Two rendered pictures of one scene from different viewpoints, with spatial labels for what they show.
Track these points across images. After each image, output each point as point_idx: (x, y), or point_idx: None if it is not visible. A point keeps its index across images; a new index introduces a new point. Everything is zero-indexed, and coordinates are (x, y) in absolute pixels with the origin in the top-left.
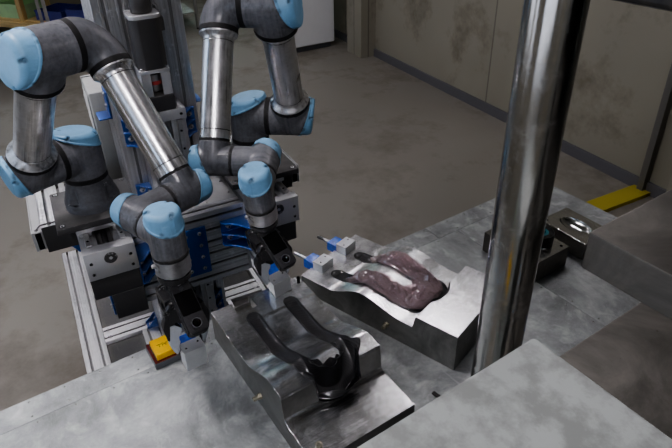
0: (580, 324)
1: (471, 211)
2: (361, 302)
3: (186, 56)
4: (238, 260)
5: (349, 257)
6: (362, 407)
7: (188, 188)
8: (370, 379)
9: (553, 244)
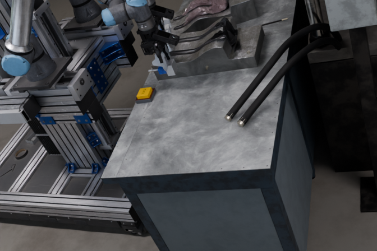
0: None
1: None
2: (201, 23)
3: None
4: (115, 72)
5: (172, 22)
6: (247, 37)
7: None
8: (238, 32)
9: None
